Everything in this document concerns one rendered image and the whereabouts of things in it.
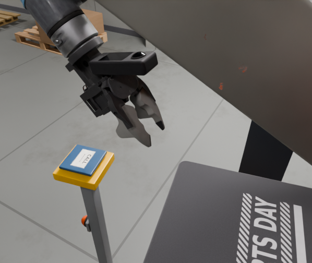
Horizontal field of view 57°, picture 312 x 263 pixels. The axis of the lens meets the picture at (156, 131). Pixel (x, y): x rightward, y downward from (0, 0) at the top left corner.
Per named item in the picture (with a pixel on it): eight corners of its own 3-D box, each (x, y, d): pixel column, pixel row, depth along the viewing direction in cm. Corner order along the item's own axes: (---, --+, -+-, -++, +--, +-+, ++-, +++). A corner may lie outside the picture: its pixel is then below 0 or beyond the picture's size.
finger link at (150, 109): (152, 126, 63) (122, 97, 59) (171, 117, 59) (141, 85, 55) (147, 136, 61) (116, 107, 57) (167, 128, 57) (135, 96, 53)
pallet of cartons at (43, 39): (109, 39, 411) (106, 12, 387) (74, 59, 361) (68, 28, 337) (52, 27, 453) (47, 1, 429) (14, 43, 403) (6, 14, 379)
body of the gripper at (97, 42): (119, 102, 61) (82, 54, 58) (146, 85, 55) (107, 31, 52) (97, 121, 55) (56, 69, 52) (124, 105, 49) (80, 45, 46)
